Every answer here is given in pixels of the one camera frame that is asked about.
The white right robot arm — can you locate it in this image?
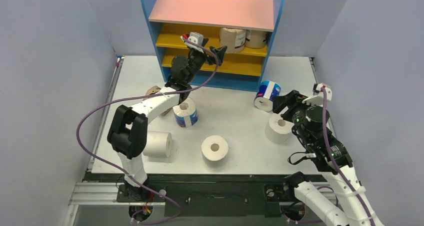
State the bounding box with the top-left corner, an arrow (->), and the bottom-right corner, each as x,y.
272,87 -> 383,226

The blue wrapped roll right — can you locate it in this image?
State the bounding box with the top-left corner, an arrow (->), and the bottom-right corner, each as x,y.
253,80 -> 281,112

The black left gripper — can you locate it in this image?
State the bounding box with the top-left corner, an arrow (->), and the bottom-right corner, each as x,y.
185,39 -> 227,85

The blue wrapped roll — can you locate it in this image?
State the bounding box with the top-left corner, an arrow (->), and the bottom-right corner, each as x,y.
172,97 -> 198,128
253,80 -> 281,112

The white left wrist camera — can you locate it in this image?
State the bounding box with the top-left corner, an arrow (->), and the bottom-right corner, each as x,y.
180,32 -> 204,48

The white roll lying left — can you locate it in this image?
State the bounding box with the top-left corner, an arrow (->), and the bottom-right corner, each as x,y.
142,131 -> 173,158

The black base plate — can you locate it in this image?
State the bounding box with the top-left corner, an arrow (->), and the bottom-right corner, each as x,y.
83,172 -> 311,220

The white roll right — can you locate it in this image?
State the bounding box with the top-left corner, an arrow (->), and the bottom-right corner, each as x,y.
264,114 -> 294,144

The blue shelf with coloured boards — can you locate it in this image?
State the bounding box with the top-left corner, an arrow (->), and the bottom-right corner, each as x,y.
140,0 -> 285,91

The brown printed paper roll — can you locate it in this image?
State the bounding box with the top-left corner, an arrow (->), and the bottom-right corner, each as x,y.
143,86 -> 178,118

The white roll centre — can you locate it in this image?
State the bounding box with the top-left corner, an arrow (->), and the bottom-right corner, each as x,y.
201,135 -> 229,162

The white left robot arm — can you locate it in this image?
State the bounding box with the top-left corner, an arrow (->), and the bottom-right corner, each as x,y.
107,46 -> 227,201

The blue wrapped roll left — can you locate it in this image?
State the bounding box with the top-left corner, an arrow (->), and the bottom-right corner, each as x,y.
172,97 -> 198,128

